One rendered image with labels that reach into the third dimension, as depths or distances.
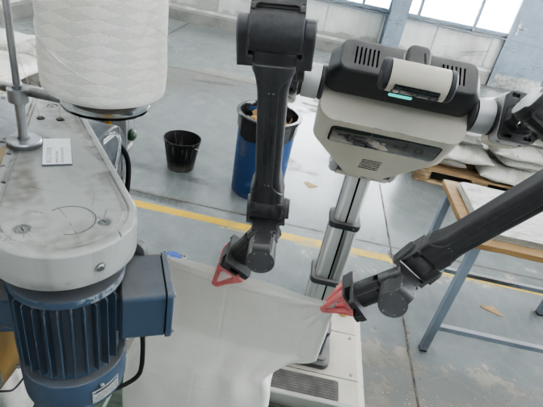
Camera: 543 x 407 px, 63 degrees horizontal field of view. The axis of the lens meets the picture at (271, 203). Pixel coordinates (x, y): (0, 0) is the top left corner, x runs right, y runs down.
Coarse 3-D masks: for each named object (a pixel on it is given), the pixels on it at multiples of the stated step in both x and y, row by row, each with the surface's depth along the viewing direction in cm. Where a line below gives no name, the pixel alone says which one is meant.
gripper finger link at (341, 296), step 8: (344, 280) 99; (344, 288) 96; (336, 296) 96; (344, 296) 95; (328, 304) 99; (344, 304) 97; (328, 312) 100; (336, 312) 99; (344, 312) 98; (352, 312) 97
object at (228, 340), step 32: (192, 288) 104; (224, 288) 102; (256, 288) 100; (192, 320) 109; (224, 320) 107; (256, 320) 105; (288, 320) 104; (320, 320) 103; (128, 352) 116; (160, 352) 111; (192, 352) 110; (224, 352) 110; (256, 352) 110; (288, 352) 110; (160, 384) 113; (192, 384) 110; (224, 384) 109; (256, 384) 110
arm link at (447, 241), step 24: (504, 192) 76; (528, 192) 70; (480, 216) 77; (504, 216) 73; (528, 216) 72; (432, 240) 85; (456, 240) 81; (480, 240) 78; (408, 264) 90; (432, 264) 86
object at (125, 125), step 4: (96, 120) 104; (124, 120) 103; (128, 120) 104; (132, 120) 106; (116, 124) 103; (120, 124) 103; (124, 124) 103; (128, 124) 105; (132, 124) 107; (124, 128) 104; (128, 128) 105; (124, 132) 104; (124, 136) 105; (128, 144) 107
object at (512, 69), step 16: (528, 0) 750; (528, 16) 762; (512, 32) 777; (528, 32) 775; (512, 48) 791; (528, 48) 788; (496, 64) 806; (512, 64) 804; (528, 64) 800; (496, 80) 821; (512, 80) 817; (528, 80) 814
